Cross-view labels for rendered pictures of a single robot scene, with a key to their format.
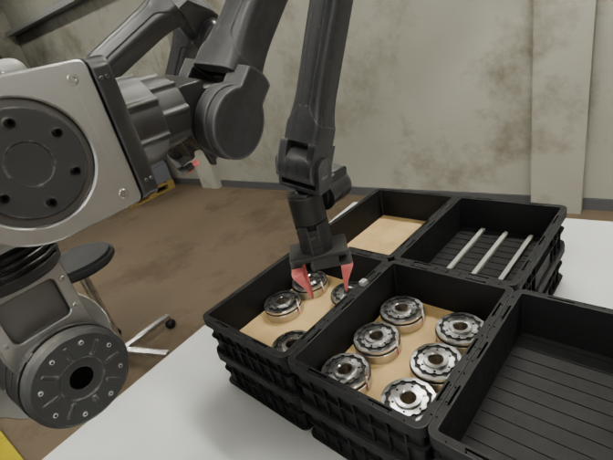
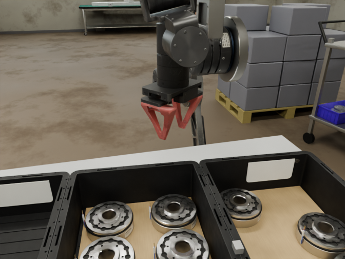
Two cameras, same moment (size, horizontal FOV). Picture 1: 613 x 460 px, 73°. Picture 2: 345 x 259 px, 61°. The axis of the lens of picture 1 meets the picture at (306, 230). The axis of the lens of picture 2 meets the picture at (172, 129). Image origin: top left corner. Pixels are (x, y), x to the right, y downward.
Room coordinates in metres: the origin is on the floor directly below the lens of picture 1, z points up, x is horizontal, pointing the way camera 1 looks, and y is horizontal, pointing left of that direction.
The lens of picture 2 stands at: (0.92, -0.44, 1.31)
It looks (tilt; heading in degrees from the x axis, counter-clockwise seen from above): 26 degrees down; 123
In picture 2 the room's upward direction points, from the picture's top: straight up
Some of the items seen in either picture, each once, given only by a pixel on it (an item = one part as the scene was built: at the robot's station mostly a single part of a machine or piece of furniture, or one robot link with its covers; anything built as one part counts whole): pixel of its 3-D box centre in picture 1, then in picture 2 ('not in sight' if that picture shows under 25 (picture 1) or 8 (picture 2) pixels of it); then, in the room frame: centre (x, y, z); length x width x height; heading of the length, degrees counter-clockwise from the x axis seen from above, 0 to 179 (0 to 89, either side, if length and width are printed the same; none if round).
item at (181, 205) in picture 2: (344, 369); (173, 207); (0.64, -0.01, 0.86); 0.05 x 0.05 x 0.01
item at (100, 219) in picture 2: (408, 398); (109, 215); (0.53, -0.11, 0.86); 0.05 x 0.05 x 0.01
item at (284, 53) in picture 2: not in sight; (278, 59); (0.11, 3.04, 0.57); 1.15 x 0.80 x 1.14; 47
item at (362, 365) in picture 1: (345, 371); (173, 208); (0.64, -0.01, 0.86); 0.10 x 0.10 x 0.01
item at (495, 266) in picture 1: (483, 252); not in sight; (0.92, -0.44, 0.87); 0.40 x 0.30 x 0.11; 132
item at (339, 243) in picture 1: (315, 237); (173, 73); (0.64, -0.01, 1.17); 0.10 x 0.07 x 0.07; 86
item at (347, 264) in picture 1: (334, 270); (166, 113); (0.64, -0.03, 1.10); 0.07 x 0.07 x 0.09; 86
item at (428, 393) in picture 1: (408, 400); (109, 217); (0.53, -0.11, 0.86); 0.10 x 0.10 x 0.01
